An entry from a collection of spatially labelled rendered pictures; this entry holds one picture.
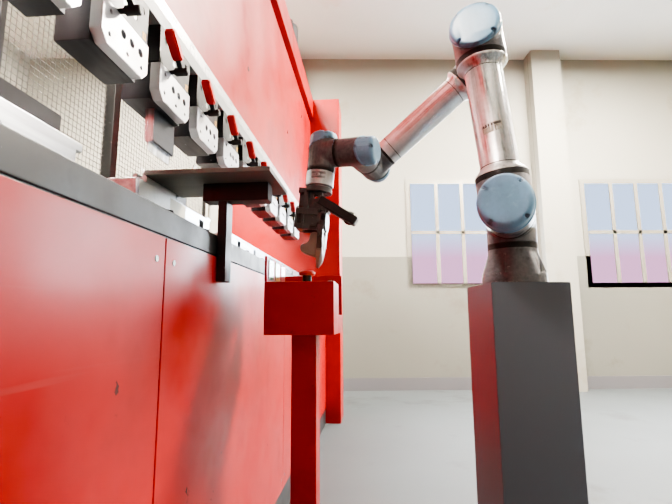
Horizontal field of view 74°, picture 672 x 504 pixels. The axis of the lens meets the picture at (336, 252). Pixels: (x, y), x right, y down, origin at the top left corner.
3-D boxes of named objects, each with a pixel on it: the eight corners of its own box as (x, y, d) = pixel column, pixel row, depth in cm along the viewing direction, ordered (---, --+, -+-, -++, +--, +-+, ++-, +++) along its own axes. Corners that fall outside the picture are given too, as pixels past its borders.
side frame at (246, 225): (341, 423, 296) (338, 98, 329) (216, 422, 303) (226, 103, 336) (343, 415, 320) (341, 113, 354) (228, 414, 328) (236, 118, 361)
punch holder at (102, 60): (100, 36, 73) (107, -54, 75) (51, 39, 74) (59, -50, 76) (146, 83, 88) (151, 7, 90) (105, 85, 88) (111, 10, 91)
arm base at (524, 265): (531, 286, 116) (528, 249, 118) (561, 282, 101) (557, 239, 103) (473, 286, 116) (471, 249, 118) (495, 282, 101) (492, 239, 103)
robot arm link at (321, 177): (335, 178, 123) (332, 168, 115) (334, 194, 123) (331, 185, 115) (309, 177, 124) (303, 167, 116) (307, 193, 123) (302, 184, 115)
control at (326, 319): (334, 335, 98) (333, 254, 101) (263, 335, 100) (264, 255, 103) (342, 332, 118) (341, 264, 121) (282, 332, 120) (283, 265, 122)
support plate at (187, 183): (269, 170, 89) (270, 165, 89) (143, 174, 91) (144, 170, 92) (287, 194, 107) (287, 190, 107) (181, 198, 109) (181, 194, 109)
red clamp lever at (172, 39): (177, 27, 93) (190, 74, 99) (158, 28, 93) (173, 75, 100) (174, 29, 92) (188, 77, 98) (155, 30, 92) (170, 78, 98)
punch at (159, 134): (151, 149, 96) (154, 108, 98) (143, 149, 97) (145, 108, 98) (172, 165, 106) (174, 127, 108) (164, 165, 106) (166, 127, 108)
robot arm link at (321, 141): (333, 126, 116) (304, 130, 119) (329, 167, 114) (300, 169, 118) (345, 138, 123) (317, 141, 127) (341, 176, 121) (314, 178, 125)
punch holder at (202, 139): (196, 135, 112) (199, 74, 115) (164, 136, 113) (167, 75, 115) (217, 156, 127) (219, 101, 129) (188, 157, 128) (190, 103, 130)
